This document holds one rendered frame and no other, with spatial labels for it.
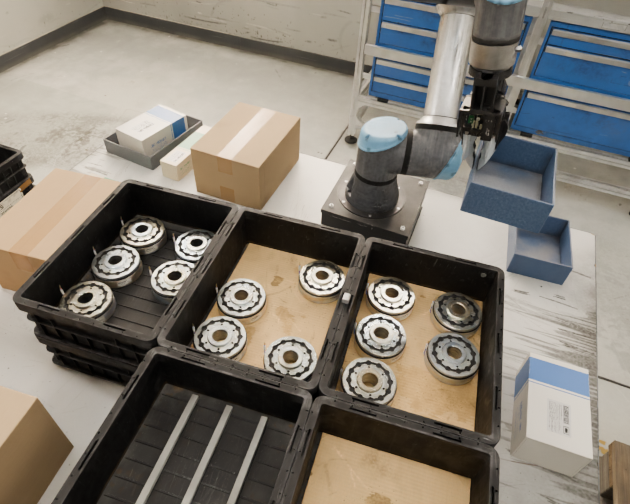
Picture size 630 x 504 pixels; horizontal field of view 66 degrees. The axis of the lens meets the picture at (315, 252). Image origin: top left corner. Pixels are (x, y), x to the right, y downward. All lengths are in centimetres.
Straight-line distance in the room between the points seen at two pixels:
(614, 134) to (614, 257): 61
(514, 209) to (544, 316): 47
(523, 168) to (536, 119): 171
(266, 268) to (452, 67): 65
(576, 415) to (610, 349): 129
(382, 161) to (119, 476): 88
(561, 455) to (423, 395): 28
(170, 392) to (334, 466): 33
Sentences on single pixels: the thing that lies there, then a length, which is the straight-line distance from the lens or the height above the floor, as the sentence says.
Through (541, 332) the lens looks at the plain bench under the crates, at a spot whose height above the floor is 70.
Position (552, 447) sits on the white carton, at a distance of 108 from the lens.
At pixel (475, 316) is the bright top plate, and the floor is 86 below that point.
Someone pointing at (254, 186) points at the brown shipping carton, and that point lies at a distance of 142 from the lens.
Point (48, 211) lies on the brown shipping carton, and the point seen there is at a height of 86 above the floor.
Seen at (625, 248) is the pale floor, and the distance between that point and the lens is 292.
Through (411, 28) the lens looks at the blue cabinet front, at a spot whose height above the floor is 73.
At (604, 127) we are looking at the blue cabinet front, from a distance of 288.
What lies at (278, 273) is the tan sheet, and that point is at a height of 83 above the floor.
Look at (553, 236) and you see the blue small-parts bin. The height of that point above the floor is 70.
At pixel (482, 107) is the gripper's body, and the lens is 91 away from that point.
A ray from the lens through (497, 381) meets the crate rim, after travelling 92.
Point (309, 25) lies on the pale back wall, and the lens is 390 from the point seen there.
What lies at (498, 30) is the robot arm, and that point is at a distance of 87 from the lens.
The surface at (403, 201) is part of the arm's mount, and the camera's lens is 139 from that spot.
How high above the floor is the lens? 167
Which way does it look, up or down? 46 degrees down
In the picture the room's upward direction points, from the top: 4 degrees clockwise
